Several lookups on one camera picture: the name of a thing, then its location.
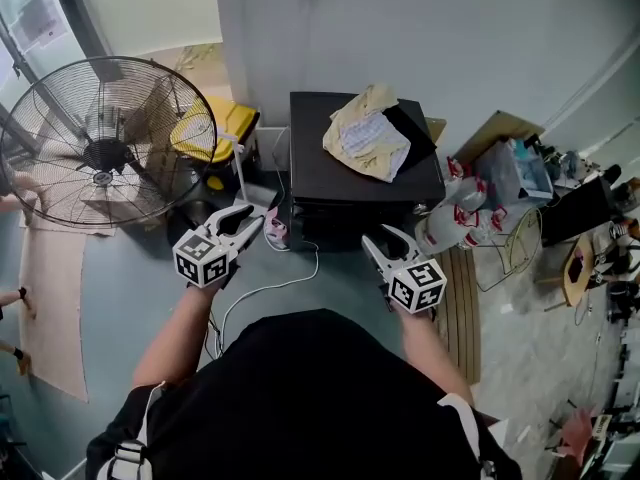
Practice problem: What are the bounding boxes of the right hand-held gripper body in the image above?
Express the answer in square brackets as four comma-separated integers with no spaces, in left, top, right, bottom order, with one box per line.
[379,258,448,319]

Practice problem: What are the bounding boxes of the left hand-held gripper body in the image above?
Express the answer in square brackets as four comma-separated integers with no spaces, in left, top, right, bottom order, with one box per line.
[172,223,241,290]

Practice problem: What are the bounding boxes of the black washing machine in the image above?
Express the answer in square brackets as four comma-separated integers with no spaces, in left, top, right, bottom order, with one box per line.
[288,91,447,253]

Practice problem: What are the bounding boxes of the person's right forearm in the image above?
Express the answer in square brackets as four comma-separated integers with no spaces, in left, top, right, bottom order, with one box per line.
[399,307,475,405]

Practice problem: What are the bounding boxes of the person's left forearm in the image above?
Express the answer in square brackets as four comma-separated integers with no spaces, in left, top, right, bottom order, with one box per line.
[132,281,226,390]

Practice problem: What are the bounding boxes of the another person's forearm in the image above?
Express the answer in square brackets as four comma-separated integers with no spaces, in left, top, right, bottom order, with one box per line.
[0,170,47,215]

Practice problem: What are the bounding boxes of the pink small packet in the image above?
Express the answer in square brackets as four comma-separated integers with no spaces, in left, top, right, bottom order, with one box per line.
[261,206,290,250]

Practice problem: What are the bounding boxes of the white stand pole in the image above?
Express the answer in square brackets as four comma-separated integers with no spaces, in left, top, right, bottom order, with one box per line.
[214,135,251,205]

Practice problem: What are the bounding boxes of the wooden slatted board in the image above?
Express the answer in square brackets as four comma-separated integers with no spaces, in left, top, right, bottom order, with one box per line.
[432,246,482,385]

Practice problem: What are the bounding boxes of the white and red plastic bags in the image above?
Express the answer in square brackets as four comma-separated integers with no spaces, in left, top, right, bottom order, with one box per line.
[414,156,509,257]

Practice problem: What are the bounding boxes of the yellow-lidded black bin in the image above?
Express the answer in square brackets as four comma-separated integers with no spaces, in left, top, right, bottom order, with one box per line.
[168,95,262,219]

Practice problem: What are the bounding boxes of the cream crumpled cloth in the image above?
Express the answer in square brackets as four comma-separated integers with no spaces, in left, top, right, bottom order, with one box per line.
[322,83,413,184]

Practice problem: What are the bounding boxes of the flat black board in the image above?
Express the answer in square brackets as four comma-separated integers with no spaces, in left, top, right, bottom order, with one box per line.
[382,102,439,174]

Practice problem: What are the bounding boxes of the clear bag with blue items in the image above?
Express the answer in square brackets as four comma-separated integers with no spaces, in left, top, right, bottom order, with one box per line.
[474,137,554,202]

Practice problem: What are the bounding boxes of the large black floor fan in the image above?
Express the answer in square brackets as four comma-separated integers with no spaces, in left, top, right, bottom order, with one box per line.
[0,56,219,229]

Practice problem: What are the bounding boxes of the brown cardboard sheet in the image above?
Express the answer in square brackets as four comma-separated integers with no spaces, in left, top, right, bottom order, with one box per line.
[452,109,546,167]

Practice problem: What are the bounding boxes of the person's black clothed torso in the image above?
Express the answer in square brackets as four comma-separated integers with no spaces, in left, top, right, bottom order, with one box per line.
[84,307,522,480]

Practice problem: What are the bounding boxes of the beige floor mat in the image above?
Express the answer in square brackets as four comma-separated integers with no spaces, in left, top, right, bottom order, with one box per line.
[18,215,119,404]

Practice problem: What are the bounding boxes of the round wooden stool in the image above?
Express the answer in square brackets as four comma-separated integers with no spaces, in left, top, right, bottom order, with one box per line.
[535,232,597,310]

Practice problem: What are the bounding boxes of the black monitor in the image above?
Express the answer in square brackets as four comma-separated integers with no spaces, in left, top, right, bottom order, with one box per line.
[539,174,617,248]

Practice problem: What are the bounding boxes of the paper notice on window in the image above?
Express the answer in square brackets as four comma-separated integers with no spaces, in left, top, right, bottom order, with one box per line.
[9,0,67,52]

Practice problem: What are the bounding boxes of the white cable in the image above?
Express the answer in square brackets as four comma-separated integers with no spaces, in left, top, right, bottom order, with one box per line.
[213,240,321,360]

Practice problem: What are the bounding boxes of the yellow wire frame basket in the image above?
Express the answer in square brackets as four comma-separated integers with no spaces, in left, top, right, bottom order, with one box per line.
[473,206,544,293]

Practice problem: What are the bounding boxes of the white shoulder strap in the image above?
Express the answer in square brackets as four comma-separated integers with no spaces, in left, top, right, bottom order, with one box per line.
[105,380,167,480]
[436,392,497,480]

